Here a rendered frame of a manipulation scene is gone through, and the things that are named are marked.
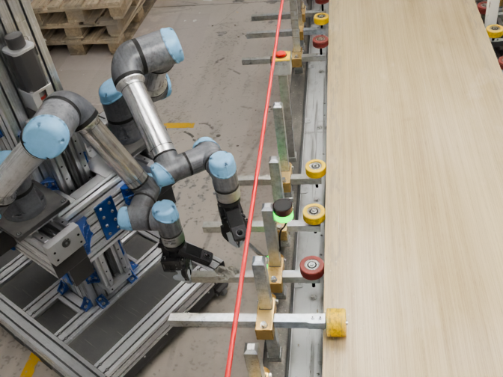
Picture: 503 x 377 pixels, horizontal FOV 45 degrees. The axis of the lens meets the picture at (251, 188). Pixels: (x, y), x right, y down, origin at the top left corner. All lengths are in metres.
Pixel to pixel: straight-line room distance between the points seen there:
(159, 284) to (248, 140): 1.43
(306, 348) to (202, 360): 0.88
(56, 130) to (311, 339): 1.09
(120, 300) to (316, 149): 1.17
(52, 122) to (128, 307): 1.39
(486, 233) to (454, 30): 1.38
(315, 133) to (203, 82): 1.89
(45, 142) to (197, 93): 2.94
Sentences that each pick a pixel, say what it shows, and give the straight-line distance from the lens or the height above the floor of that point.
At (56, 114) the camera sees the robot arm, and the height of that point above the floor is 1.53.
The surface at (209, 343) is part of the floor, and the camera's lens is 2.97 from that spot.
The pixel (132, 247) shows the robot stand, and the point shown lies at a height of 0.21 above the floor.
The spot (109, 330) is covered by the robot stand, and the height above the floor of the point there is 0.21.
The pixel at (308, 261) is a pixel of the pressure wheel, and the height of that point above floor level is 0.90.
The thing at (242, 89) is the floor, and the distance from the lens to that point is 4.57.
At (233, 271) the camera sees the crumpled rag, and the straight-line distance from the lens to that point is 2.06.
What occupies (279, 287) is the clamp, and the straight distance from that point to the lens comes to 2.02.
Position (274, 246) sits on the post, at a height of 0.97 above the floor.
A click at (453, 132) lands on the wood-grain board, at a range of 2.54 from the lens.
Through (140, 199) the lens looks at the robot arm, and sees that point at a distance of 1.96.
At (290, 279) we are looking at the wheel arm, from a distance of 2.04.
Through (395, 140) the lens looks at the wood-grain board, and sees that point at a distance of 2.48.
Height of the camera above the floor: 2.41
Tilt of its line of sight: 41 degrees down
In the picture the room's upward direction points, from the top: 9 degrees counter-clockwise
